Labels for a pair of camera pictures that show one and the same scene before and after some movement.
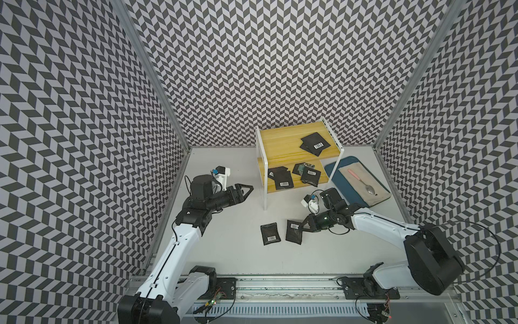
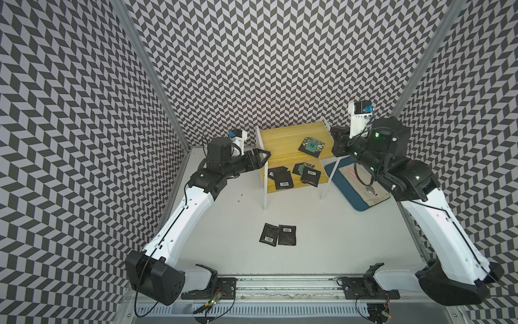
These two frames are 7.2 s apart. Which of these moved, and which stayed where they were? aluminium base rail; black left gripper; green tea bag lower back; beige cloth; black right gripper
Moved: black right gripper; black left gripper
Stayed: aluminium base rail; beige cloth; green tea bag lower back
